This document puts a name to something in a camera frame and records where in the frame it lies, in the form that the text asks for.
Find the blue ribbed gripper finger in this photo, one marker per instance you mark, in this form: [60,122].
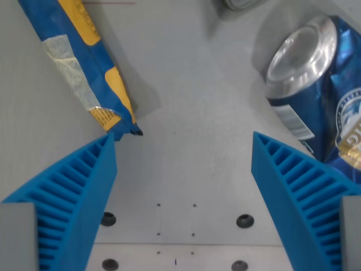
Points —
[270,180]
[93,180]

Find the blue and yellow snack bag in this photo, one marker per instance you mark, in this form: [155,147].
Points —
[93,70]

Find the crushed blue beer can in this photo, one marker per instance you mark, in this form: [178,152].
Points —
[318,107]

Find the grey rounded object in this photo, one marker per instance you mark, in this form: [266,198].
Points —
[237,3]

